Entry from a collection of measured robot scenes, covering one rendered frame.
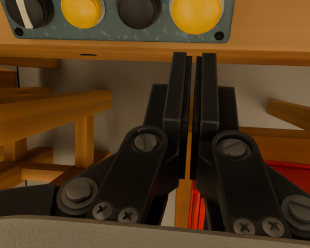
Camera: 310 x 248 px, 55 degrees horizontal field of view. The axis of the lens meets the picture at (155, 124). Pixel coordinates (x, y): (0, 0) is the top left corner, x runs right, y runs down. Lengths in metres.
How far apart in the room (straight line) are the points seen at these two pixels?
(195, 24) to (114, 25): 0.05
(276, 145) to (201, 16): 0.19
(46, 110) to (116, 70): 0.54
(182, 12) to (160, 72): 0.94
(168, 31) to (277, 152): 0.19
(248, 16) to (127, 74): 0.94
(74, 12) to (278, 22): 0.13
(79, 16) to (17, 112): 0.40
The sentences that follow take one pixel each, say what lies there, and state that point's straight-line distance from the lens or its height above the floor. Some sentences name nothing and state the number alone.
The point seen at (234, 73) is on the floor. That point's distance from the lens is 1.13.
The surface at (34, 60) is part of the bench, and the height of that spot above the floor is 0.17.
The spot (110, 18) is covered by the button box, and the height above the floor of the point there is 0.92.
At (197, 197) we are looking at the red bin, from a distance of 0.21.
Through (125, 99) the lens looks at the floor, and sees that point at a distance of 1.15.
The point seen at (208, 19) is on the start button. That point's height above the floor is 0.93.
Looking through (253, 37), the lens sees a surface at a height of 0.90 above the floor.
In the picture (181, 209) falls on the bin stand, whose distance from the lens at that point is 0.35.
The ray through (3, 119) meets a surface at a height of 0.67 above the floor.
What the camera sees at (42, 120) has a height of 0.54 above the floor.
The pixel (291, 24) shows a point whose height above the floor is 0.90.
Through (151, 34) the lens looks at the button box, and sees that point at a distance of 0.20.
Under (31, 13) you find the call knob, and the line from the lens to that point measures 0.21.
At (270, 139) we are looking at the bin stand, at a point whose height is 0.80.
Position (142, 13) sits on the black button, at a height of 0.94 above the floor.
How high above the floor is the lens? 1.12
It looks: 79 degrees down
